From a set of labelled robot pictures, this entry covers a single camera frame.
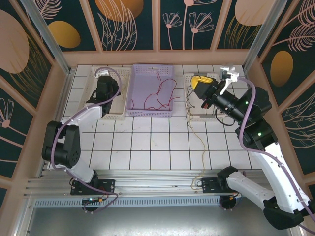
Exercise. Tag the small white plastic basket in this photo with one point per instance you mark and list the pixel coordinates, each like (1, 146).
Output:
(190, 76)

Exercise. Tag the aluminium corner post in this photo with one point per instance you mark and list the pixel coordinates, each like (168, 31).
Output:
(46, 32)

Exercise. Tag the grey metal sheet panel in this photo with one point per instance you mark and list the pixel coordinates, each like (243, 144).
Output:
(157, 223)

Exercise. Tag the purple plastic basket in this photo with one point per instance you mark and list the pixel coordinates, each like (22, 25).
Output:
(145, 81)

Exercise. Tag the clear plastic tube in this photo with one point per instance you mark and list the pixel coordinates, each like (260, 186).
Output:
(263, 32)

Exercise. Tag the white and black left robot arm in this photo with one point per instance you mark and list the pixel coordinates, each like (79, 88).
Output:
(61, 145)

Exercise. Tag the large white plastic basket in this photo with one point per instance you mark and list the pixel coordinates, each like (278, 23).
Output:
(123, 108)

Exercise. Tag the long aluminium mounting rail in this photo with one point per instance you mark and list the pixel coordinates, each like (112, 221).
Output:
(157, 183)

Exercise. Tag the red and yellow base wiring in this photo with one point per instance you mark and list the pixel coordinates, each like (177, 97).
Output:
(101, 201)
(236, 196)

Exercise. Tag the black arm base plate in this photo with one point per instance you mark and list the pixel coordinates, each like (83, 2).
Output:
(109, 186)
(209, 186)

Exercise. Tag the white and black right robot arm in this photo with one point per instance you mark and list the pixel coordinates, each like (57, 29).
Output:
(273, 162)

